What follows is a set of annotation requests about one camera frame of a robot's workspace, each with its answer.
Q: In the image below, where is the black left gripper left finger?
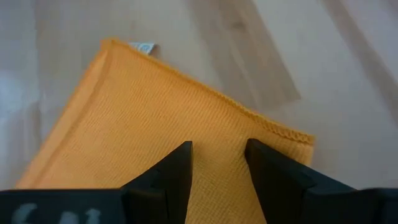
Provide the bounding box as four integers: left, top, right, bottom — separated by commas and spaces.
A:
0, 140, 194, 224

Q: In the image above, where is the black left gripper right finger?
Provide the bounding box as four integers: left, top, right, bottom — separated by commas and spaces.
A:
244, 138, 398, 224

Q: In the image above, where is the orange microfiber towel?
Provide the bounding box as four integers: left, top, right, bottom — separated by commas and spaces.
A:
15, 37, 315, 224

